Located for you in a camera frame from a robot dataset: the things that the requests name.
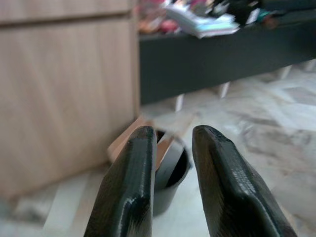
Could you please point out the black rubbish bin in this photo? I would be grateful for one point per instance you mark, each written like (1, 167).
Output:
(164, 200)

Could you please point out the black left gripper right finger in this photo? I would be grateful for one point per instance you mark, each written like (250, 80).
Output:
(227, 192)

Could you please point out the brown cardboard box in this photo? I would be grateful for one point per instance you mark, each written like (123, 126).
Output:
(118, 148)

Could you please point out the light wooden cabinet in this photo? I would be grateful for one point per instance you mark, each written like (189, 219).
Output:
(64, 93)

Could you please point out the colourful packet clutter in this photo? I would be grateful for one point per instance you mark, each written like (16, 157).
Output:
(160, 26)

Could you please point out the white paper booklet stack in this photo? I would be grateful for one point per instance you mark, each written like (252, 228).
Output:
(205, 24)

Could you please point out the black low bench white legs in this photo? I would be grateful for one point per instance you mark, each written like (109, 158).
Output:
(209, 64)

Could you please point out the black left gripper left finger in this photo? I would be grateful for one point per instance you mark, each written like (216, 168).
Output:
(128, 187)

